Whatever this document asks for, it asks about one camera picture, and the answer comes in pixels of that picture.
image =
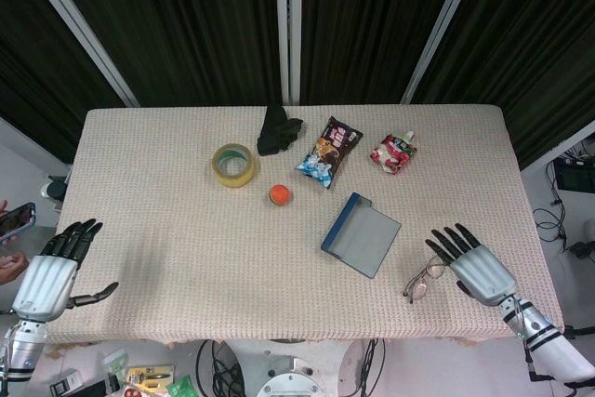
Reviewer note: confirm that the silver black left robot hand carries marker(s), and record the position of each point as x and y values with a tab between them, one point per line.
44	283

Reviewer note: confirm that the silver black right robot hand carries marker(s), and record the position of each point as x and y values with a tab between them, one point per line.
483	273

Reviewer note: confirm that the eyeglasses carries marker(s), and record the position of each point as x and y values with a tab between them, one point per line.
435	271

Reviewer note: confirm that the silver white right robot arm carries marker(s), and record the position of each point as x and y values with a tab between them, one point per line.
544	332

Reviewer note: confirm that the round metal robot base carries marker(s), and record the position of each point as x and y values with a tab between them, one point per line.
288	376

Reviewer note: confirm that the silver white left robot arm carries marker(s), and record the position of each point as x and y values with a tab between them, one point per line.
23	346

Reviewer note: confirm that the white handheld device with screen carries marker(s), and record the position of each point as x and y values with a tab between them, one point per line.
65	385

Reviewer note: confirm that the smartphone with pink case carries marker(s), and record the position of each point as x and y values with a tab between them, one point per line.
16	222

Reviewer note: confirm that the white round dark-topped device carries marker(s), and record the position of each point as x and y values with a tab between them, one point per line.
53	190

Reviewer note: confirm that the black power adapter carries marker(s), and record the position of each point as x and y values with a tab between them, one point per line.
579	249

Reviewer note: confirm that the clear plastic bag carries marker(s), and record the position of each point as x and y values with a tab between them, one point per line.
115	361

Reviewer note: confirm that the blue edged grey tray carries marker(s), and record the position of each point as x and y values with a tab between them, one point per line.
362	241

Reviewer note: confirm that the black electronic device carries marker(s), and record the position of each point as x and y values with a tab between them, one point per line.
574	176

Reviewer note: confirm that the yellow tool package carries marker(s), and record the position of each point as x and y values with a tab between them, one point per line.
151	376

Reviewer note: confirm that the beige knitted tablecloth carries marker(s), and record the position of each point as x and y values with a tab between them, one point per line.
186	253

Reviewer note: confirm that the red white spout pouch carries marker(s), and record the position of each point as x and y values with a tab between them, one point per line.
392	155

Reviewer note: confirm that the green packet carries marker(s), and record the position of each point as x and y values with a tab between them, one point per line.
181	387

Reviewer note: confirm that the brown blue snack bag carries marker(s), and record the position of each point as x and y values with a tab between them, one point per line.
327	153

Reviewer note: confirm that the orange ball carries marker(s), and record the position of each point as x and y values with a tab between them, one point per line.
280	194

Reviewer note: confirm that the yellowish packing tape roll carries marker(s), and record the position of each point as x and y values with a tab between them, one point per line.
246	169

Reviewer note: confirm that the black fabric glove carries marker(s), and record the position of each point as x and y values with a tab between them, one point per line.
274	132

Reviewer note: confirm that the white metal frame post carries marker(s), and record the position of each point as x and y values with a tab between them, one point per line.
288	25
79	30
441	30

